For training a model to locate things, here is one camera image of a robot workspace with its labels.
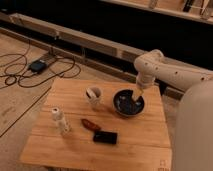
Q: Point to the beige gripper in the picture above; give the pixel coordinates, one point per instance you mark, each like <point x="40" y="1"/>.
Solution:
<point x="137" y="92"/>

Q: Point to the clear plastic bottle white cap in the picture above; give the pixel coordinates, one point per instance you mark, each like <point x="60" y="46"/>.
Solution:
<point x="60" y="120"/>

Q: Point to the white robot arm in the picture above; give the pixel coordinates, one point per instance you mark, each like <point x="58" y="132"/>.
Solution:
<point x="193" y="141"/>

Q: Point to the dark blue bowl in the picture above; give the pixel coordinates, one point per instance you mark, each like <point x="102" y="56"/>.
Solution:
<point x="125" y="105"/>

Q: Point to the white cup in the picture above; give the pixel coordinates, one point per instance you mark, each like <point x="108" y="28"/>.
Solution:
<point x="93" y="95"/>

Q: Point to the black rectangular block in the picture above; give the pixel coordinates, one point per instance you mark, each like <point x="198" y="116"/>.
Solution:
<point x="105" y="137"/>

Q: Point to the reddish brown oblong object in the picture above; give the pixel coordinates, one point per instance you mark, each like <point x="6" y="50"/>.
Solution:
<point x="90" y="125"/>

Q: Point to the blue power adapter box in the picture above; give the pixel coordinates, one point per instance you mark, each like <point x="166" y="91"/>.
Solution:
<point x="37" y="66"/>

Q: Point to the long wooden beam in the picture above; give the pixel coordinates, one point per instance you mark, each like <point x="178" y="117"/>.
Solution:
<point x="76" y="40"/>

